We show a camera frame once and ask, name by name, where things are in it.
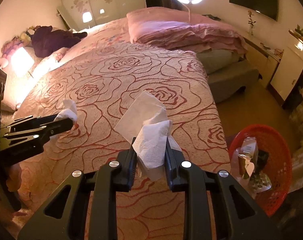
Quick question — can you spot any small white tissue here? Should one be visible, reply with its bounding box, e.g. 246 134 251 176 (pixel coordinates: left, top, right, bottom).
54 99 78 125

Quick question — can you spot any black plastic bag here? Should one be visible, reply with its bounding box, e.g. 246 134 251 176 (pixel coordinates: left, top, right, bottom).
255 150 269 174

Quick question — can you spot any white paper tissue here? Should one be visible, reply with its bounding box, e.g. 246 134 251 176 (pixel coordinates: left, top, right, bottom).
115 90 181 181

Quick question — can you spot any pill blister pack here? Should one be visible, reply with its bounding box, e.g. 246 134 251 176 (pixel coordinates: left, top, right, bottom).
249 172 272 193

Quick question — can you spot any silver foil package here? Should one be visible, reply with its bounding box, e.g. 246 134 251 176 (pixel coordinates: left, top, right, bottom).
238 137 258 180

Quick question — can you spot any red plastic mesh trash basket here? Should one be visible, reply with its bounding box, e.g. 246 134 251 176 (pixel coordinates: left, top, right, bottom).
229 124 292 217

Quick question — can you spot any purple garment on bed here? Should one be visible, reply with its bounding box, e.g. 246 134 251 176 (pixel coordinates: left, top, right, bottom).
31 25 87 58

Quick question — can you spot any rose pattern bedspread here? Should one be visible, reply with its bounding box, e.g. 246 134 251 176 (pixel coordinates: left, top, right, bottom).
7 18 230 236

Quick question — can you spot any pink lace curtain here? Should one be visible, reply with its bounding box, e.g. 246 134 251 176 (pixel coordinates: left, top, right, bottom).
289 101 303 192

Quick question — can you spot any white sliding door wardrobe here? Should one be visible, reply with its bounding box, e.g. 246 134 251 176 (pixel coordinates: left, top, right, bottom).
57 0 146 31

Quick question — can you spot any white tall cabinet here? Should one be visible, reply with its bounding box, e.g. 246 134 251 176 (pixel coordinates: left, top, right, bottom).
268 29 303 106

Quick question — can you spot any white low tv cabinet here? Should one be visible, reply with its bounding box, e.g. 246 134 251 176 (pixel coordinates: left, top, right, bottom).
236 28 281 88

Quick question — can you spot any folded pink quilt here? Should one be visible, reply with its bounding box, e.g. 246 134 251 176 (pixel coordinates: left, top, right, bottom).
126 7 247 55

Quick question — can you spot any rose in glass vase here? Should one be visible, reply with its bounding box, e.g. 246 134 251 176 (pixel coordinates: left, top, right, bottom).
248 10 256 36

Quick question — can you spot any grey bed frame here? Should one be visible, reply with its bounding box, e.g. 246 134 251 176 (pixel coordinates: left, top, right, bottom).
197 50 260 103

